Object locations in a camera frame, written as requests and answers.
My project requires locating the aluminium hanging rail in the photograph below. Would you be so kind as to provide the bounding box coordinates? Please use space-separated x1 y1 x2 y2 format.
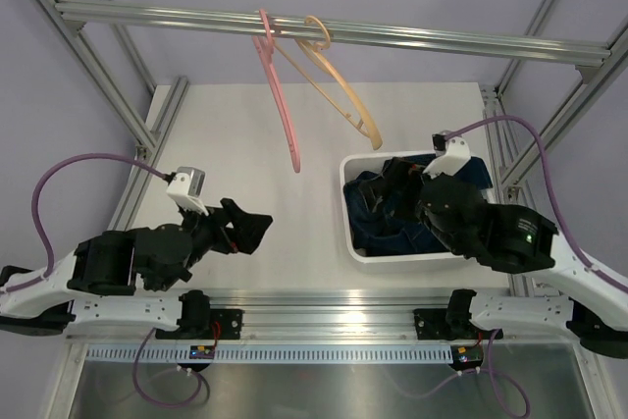
55 0 611 68

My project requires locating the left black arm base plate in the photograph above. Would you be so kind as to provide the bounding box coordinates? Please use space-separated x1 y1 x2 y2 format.
155 309 244 340

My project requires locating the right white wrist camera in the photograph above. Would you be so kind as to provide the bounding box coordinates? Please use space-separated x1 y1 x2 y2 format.
423 131 472 179

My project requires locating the white plastic basket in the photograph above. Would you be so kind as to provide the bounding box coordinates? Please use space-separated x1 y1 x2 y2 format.
340 150 465 272

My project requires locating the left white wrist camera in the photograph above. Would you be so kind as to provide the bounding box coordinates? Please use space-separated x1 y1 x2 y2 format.
166 167 209 216

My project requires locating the beige plastic hanger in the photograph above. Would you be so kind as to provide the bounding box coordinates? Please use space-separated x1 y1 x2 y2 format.
274 16 383 150

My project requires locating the purple cable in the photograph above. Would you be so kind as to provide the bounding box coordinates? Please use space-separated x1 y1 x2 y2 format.
0 152 212 408
387 115 628 413

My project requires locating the dark blue denim skirt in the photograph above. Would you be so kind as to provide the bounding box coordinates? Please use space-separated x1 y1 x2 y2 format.
341 153 493 258

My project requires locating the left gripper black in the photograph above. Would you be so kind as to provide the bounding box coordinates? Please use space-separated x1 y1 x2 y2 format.
180 196 273 274

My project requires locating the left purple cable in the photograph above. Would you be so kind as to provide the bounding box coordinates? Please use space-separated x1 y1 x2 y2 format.
0 152 212 408

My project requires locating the pink plastic hanger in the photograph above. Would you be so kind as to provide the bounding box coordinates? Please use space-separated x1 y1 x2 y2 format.
251 9 301 174

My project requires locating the white slotted cable duct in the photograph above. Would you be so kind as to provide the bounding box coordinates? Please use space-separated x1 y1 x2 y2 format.
86 344 453 365

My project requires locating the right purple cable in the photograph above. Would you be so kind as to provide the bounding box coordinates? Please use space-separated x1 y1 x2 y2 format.
387 115 628 413

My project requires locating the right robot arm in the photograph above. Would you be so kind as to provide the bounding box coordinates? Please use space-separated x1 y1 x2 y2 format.
343 158 627 359

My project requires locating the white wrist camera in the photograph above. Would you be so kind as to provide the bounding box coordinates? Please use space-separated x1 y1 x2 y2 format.
423 131 472 179
166 167 209 216

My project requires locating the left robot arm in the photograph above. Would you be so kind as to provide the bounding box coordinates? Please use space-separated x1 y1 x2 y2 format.
1 198 273 340

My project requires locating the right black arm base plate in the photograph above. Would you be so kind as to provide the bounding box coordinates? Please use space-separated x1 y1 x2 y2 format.
413 308 492 340

